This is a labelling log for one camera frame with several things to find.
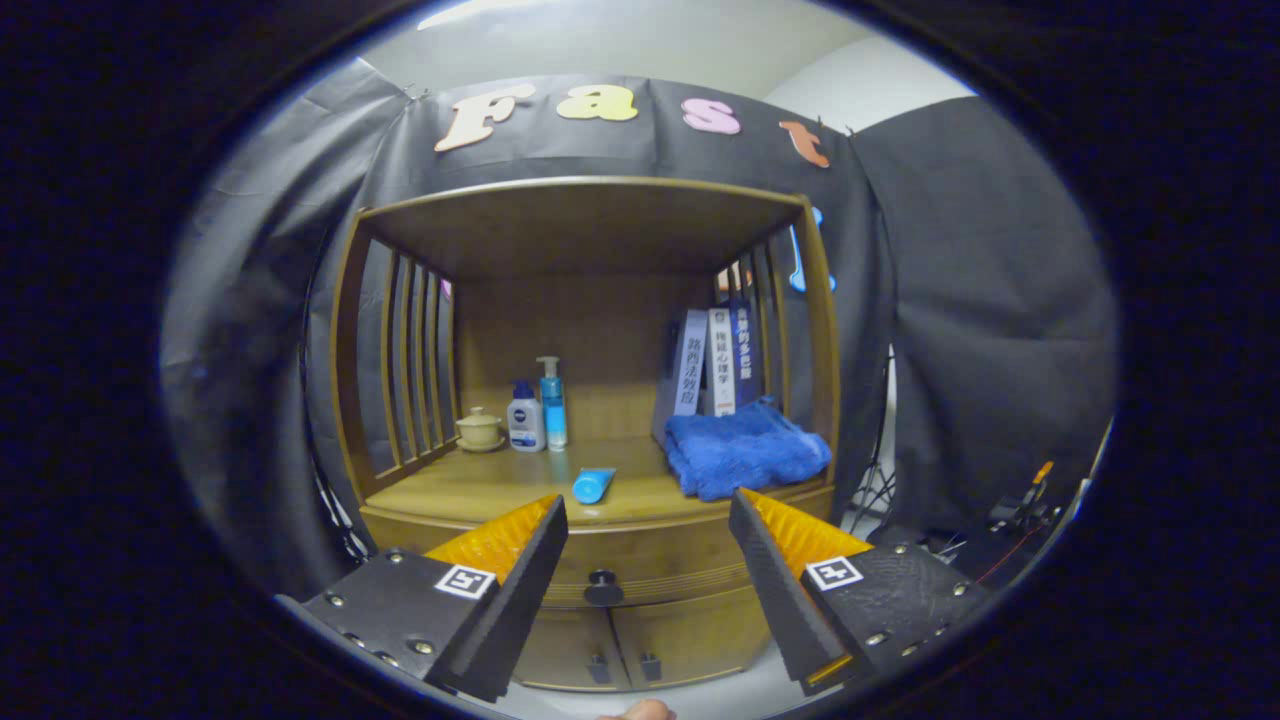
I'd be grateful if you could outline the lilac book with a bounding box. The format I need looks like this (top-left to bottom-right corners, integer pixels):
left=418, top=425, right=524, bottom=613
left=652, top=308, right=711, bottom=446

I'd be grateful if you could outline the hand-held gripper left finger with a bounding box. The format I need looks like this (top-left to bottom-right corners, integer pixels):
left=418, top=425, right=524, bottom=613
left=275, top=495, right=569, bottom=703

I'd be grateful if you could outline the white book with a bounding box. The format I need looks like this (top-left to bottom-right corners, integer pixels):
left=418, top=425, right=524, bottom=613
left=707, top=307, right=738, bottom=418

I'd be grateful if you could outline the white lotion bottle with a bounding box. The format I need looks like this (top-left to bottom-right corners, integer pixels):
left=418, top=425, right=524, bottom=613
left=506, top=379, right=547, bottom=453

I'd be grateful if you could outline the black backdrop cloth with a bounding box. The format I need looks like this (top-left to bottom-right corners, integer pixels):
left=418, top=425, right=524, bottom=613
left=160, top=55, right=1119, bottom=601

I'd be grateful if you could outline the black and orange clamp tool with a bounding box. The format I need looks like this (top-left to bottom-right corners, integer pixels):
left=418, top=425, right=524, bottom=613
left=985, top=460, right=1063, bottom=536

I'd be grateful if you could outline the wooden cabinet door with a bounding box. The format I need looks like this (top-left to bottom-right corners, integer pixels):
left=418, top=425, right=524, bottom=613
left=610, top=585, right=791, bottom=689
left=510, top=605, right=633, bottom=691

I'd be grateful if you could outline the wooden countertop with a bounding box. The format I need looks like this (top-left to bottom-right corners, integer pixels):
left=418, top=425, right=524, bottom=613
left=362, top=435, right=836, bottom=526

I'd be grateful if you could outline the black tripod stand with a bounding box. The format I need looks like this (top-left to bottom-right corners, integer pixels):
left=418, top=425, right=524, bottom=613
left=845, top=345, right=898, bottom=536

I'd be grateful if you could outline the beige lidded teacup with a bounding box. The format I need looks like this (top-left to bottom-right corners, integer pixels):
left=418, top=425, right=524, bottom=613
left=456, top=406, right=507, bottom=453

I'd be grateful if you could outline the dark blue book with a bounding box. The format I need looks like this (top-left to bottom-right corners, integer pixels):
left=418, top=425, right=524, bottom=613
left=730, top=298, right=761, bottom=409

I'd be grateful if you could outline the wooden cabinet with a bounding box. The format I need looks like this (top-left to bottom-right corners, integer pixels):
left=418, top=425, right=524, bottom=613
left=330, top=176, right=843, bottom=693

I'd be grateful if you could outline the blue pump bottle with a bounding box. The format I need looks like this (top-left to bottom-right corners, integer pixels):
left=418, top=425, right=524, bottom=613
left=535, top=356, right=569, bottom=451

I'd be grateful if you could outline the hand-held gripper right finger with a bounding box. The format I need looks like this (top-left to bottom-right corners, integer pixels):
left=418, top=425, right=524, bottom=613
left=728, top=488, right=991, bottom=697

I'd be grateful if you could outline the wooden drawer with black knob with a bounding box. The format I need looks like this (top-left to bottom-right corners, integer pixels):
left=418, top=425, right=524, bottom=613
left=360, top=485, right=836, bottom=609

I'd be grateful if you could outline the blue folded towel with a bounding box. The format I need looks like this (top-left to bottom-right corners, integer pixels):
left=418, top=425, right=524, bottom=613
left=664, top=396, right=833, bottom=503

